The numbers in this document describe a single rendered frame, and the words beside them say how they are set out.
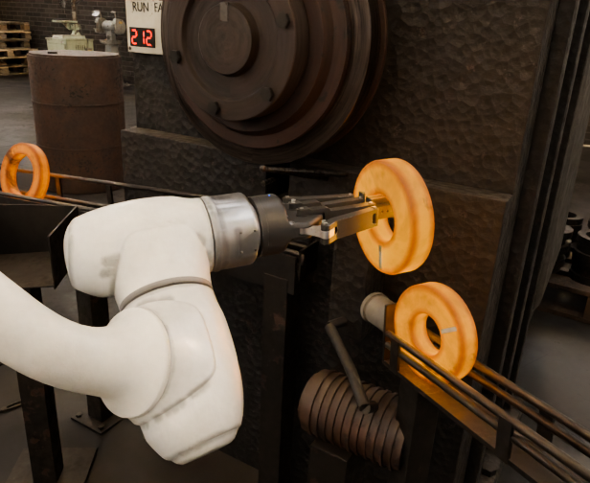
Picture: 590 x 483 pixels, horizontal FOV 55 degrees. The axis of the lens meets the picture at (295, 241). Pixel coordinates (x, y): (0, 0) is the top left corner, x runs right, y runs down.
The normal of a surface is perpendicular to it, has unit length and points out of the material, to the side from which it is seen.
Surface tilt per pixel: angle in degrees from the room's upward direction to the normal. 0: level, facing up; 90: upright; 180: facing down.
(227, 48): 90
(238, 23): 90
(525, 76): 90
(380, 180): 93
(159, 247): 43
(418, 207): 62
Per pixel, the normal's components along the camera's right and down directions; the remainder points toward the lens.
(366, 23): -0.52, 0.29
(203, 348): 0.66, -0.51
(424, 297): -0.87, 0.13
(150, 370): 0.20, -0.08
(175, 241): 0.44, -0.44
